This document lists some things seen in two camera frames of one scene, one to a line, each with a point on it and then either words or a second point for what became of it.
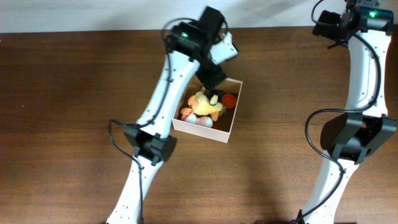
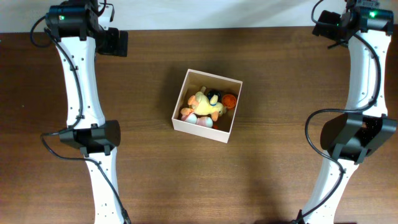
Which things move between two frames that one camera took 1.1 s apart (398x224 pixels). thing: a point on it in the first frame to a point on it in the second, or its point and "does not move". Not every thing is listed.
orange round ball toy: x=229 y=101 does not move
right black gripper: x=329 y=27 does not move
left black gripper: x=210 y=79 to x=120 y=48
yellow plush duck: x=200 y=104 does not move
